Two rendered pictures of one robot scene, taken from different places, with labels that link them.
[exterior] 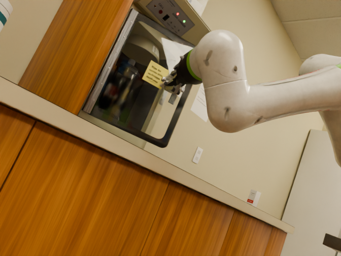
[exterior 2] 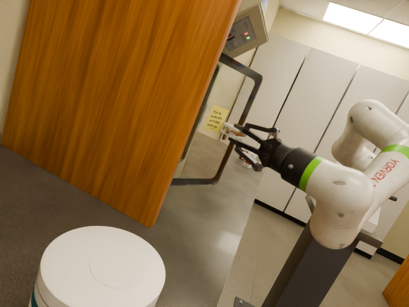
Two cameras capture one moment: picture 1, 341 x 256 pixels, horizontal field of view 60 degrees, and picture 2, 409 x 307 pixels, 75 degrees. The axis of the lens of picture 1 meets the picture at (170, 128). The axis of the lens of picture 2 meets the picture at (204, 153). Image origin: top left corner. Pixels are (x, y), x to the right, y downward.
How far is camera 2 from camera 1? 0.76 m
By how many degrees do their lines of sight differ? 40
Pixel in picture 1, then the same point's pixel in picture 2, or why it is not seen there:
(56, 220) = not seen: outside the picture
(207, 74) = (335, 220)
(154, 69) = (215, 113)
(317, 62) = (376, 118)
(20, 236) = not seen: outside the picture
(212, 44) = (356, 206)
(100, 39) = (179, 124)
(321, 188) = (265, 89)
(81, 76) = (160, 176)
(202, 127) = not seen: hidden behind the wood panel
